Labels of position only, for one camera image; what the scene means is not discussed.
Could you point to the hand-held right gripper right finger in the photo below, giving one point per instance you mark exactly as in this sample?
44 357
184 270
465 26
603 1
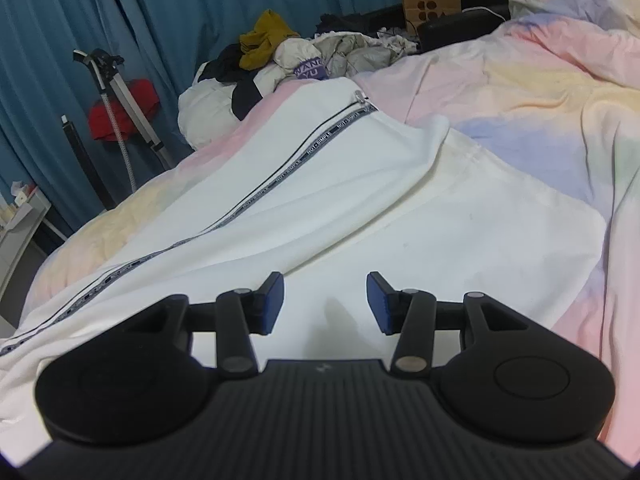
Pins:
377 305

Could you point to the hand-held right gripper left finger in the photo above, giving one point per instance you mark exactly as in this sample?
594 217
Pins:
272 305

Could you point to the white zip hoodie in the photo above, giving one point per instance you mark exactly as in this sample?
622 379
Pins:
350 200

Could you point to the pile of clothes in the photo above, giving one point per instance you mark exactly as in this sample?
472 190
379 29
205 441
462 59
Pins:
205 110

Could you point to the black pole with white tip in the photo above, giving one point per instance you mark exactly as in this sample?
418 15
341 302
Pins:
85 160

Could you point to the garment steamer stand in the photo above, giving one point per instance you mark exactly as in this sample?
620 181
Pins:
137 110

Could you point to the black garment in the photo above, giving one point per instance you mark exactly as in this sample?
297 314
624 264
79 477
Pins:
225 65

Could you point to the red cloth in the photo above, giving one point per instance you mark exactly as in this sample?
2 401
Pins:
102 125

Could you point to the grey crumpled garment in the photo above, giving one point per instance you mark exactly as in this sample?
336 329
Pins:
360 55

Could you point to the pastel bed blanket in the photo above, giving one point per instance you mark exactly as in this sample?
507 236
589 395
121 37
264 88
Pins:
525 90

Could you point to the white dressing table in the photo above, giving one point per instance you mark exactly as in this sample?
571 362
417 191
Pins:
15 245

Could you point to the mustard yellow garment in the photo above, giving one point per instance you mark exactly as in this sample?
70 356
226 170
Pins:
265 35

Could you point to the tissue box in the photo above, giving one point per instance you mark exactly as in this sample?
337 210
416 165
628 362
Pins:
25 195

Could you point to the dark garment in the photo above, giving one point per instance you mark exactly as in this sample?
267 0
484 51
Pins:
350 22

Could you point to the black sofa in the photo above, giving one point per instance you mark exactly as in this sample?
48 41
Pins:
450 30

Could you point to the blue curtain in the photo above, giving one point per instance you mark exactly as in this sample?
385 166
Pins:
175 10

